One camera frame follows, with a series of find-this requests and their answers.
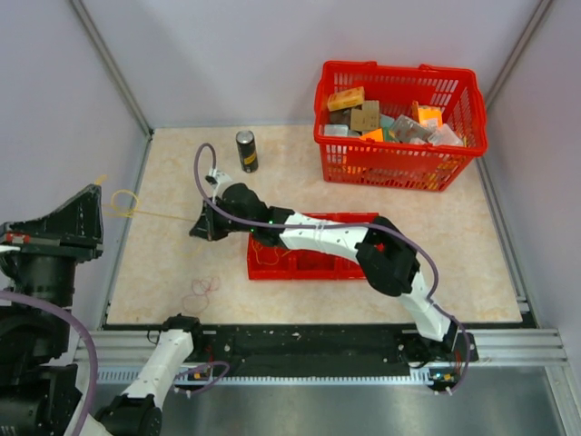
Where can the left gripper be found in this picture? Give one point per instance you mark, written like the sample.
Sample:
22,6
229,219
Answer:
52,232

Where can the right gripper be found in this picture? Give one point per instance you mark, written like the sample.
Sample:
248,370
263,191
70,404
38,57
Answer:
208,227

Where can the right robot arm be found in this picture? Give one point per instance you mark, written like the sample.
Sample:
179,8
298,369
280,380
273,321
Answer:
390,261

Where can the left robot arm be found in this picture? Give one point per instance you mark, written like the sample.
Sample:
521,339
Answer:
49,365

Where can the red three-compartment tray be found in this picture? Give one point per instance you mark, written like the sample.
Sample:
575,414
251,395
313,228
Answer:
266,263

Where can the black drink can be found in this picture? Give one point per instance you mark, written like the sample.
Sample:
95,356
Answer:
247,151

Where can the brown cardboard box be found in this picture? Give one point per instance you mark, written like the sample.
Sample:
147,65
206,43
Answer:
365,118

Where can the orange box in basket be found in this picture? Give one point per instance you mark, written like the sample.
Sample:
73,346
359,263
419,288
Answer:
346,99

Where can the red plastic shopping basket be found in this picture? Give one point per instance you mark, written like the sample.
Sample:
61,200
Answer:
377,157

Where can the clear plastic package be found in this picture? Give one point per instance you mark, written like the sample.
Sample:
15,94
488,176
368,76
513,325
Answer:
405,129

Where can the orange carton in basket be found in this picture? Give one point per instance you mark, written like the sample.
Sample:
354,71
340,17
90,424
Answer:
430,117

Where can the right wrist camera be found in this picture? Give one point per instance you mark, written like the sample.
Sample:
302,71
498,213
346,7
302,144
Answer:
218,179

